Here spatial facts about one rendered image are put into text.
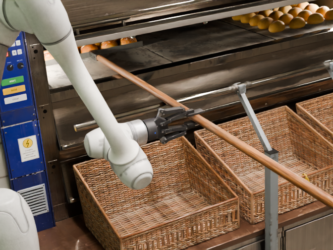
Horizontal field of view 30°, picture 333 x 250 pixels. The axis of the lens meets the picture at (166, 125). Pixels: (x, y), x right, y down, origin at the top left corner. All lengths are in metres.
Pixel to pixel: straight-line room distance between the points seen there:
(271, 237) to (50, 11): 1.43
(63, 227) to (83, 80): 1.10
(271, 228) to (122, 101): 0.85
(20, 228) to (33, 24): 0.54
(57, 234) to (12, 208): 1.15
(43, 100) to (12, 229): 1.08
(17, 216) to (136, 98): 1.28
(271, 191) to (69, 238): 0.88
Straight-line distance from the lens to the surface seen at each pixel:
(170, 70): 2.82
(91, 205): 2.64
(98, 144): 2.03
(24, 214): 1.67
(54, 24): 1.73
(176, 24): 2.62
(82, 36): 2.46
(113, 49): 3.12
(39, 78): 2.60
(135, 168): 1.91
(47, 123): 2.67
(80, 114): 2.72
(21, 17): 1.74
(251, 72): 3.09
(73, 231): 2.78
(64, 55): 1.81
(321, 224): 2.93
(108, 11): 2.62
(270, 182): 2.54
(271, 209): 2.61
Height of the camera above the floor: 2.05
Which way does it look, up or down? 23 degrees down
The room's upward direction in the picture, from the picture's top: 4 degrees counter-clockwise
